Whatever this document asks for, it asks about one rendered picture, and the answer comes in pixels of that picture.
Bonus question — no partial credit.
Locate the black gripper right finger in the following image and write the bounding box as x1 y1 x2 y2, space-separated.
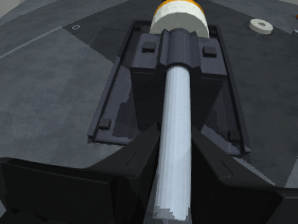
190 125 298 224

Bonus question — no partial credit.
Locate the silver metal shaft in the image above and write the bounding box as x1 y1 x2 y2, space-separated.
153 65 192 222

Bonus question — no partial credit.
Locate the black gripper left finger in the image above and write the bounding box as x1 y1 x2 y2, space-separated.
0 123 162 224

